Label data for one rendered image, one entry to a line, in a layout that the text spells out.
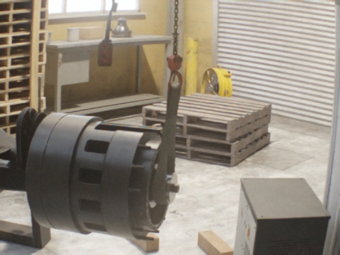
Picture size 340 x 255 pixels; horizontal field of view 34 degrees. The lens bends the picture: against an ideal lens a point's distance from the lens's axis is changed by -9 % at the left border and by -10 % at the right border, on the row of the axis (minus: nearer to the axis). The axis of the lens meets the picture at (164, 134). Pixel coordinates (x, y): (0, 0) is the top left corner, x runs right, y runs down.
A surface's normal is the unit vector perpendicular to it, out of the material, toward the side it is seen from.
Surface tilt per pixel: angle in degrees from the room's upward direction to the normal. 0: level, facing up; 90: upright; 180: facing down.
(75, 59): 90
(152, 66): 90
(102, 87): 90
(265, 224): 90
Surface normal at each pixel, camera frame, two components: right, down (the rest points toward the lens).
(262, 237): 0.01, 0.23
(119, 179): -0.25, -0.14
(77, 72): 0.73, 0.18
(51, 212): -0.27, 0.58
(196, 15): -0.68, 0.15
